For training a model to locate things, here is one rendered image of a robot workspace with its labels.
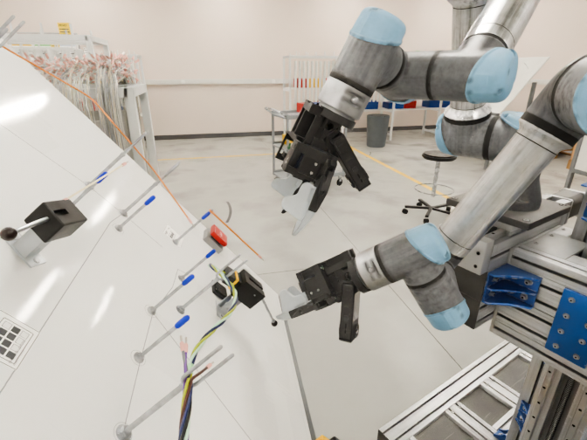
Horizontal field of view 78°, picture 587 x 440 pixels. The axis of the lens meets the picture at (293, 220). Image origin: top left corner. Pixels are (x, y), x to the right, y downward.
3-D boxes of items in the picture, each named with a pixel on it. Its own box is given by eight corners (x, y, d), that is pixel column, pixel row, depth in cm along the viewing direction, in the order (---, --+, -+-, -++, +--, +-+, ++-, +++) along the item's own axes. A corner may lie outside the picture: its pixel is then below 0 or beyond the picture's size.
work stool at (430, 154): (396, 216, 400) (403, 154, 374) (422, 203, 437) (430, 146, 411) (445, 230, 363) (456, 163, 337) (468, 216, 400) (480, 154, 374)
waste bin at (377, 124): (391, 147, 747) (395, 115, 723) (373, 148, 730) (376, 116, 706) (377, 143, 786) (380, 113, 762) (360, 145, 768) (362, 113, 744)
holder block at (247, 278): (250, 309, 71) (265, 297, 70) (230, 294, 68) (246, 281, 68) (247, 295, 74) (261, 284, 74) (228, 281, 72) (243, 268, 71)
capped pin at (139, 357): (131, 357, 44) (183, 314, 43) (136, 350, 46) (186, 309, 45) (140, 365, 45) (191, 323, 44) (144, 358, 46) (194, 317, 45)
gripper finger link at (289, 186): (259, 195, 70) (283, 159, 65) (286, 204, 73) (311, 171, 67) (260, 205, 68) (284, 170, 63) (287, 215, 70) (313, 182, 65)
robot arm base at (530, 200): (495, 189, 109) (502, 156, 105) (550, 203, 98) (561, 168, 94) (466, 198, 101) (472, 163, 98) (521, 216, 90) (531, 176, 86)
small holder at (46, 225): (-48, 248, 35) (2, 201, 34) (24, 232, 44) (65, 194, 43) (-14, 284, 36) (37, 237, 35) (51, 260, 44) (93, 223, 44)
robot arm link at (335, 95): (358, 93, 62) (380, 102, 55) (346, 118, 64) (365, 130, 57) (322, 73, 59) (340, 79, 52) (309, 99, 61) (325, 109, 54)
